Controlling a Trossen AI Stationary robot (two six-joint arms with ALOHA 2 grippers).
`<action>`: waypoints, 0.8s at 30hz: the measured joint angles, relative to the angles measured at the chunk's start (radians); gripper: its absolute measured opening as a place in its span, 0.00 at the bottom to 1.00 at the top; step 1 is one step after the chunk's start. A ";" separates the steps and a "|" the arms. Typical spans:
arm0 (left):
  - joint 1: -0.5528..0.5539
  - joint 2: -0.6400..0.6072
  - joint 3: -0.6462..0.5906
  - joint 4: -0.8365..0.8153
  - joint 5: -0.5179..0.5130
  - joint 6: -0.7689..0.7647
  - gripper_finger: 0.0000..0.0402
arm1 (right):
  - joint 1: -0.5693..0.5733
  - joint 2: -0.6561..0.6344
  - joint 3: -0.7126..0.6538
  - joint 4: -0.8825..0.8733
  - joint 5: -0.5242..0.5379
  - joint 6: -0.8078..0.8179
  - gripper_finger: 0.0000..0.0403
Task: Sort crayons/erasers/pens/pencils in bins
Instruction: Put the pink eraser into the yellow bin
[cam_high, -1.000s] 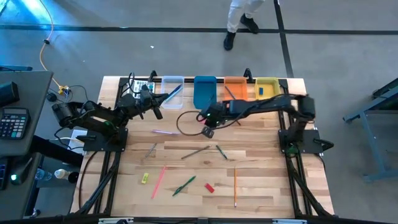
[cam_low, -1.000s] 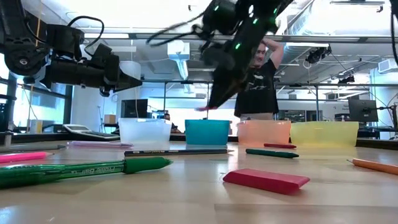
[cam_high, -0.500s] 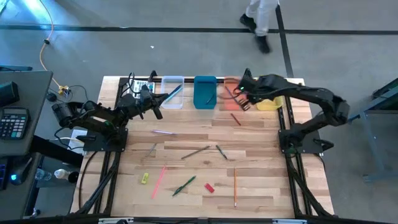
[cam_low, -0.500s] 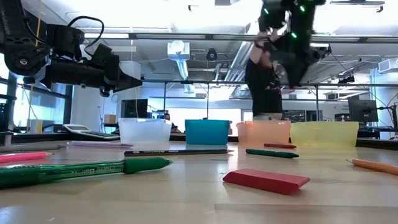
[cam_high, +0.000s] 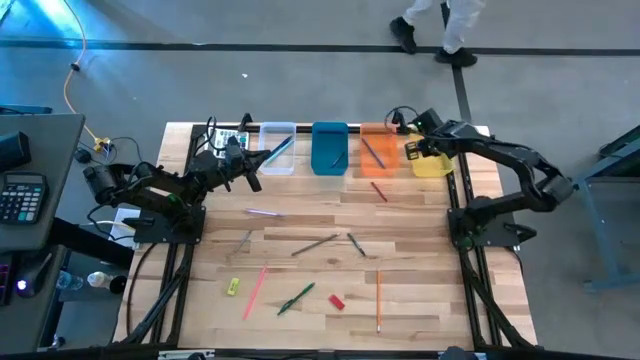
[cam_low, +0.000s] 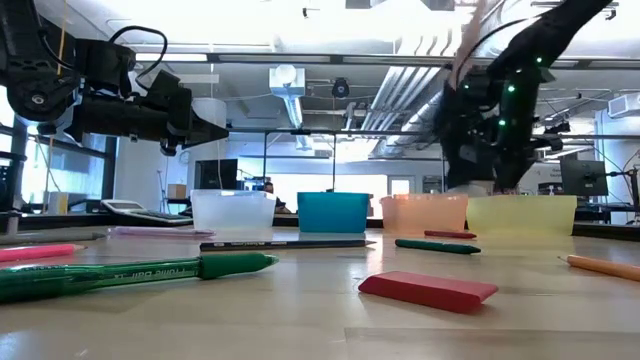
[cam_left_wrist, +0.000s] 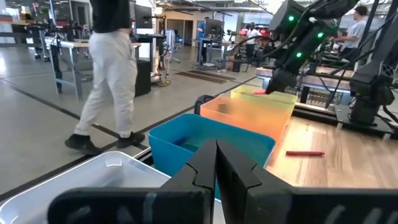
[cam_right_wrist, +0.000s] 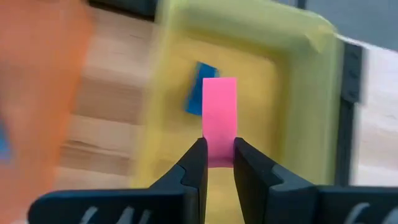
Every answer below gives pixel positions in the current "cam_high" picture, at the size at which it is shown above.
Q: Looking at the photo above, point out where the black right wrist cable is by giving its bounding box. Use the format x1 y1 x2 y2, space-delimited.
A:
384 105 419 133

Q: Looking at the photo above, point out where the clear plastic bin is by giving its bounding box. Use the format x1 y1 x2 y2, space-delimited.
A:
257 121 298 177

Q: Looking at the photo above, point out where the black keyboard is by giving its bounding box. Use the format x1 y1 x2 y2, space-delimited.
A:
0 252 14 307

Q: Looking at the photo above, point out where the black speaker box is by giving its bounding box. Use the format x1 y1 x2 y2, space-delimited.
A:
0 130 33 174

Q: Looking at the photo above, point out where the orange pencil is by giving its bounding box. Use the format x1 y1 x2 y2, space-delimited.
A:
375 269 384 335

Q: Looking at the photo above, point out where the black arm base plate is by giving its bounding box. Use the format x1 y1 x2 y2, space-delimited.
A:
447 206 522 249
133 203 207 246

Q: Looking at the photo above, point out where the orange extension cable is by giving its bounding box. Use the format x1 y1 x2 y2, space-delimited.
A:
61 0 109 146

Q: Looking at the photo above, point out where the black desk calculator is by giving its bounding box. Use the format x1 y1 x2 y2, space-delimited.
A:
0 171 50 226

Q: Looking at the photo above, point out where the pink pencil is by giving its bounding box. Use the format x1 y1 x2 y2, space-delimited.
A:
242 264 270 322

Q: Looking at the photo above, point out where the black computer mouse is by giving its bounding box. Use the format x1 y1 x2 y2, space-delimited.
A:
13 251 54 300

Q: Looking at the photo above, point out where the white desk calculator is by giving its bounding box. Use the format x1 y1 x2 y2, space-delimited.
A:
206 126 251 161

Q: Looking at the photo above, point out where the dark monitor edge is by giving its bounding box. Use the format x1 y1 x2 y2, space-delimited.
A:
0 104 54 116

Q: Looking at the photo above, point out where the white paper sheet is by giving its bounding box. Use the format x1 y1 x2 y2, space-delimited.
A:
107 206 142 250

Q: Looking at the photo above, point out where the turquoise pen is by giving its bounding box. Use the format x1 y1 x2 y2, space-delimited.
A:
264 139 295 167

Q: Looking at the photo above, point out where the grey lower desk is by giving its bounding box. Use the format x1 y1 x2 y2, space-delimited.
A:
0 244 71 354

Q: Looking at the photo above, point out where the blue-grey metal table frame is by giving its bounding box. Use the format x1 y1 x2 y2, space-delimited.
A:
573 123 640 294

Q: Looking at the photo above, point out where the lilac pen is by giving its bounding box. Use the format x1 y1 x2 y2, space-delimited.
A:
244 207 286 218

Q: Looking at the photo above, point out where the black aluminium table frame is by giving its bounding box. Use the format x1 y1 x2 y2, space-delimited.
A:
112 110 539 360

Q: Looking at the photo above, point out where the white bottle black cap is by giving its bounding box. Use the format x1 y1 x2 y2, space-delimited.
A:
86 270 129 296

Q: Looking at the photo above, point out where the teal plastic bin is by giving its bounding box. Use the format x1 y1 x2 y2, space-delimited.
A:
310 121 350 177

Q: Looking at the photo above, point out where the orange plastic bin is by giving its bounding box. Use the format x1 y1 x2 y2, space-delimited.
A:
359 122 401 179

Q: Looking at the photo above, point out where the white cable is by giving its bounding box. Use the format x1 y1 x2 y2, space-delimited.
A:
88 219 137 235

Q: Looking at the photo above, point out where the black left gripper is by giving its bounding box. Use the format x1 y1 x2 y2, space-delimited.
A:
215 135 272 194

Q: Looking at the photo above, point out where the person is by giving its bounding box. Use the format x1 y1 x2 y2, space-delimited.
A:
389 0 487 69

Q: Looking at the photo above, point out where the grey side desk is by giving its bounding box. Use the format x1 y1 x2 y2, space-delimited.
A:
0 112 86 254

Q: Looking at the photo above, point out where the yellow plastic bin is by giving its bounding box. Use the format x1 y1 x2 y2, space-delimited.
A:
408 130 456 180

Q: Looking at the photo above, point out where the green ballpoint pen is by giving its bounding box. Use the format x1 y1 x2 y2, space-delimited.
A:
276 281 317 317

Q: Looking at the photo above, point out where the blue pencil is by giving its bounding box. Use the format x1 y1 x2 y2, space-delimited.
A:
361 136 387 170

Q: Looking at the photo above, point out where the black pencil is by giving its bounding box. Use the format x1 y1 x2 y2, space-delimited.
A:
290 233 341 258

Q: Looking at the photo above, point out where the green crayon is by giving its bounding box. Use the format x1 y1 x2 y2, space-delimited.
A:
346 232 368 258

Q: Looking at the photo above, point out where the blue pen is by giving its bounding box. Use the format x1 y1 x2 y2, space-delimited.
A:
263 135 294 162

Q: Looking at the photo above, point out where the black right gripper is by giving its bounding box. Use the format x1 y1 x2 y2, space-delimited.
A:
404 108 452 162

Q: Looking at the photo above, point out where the clear water bottle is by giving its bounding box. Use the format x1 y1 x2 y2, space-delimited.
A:
54 270 85 293

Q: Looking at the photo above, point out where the grey pencil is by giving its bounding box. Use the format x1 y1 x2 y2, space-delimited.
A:
233 229 253 254

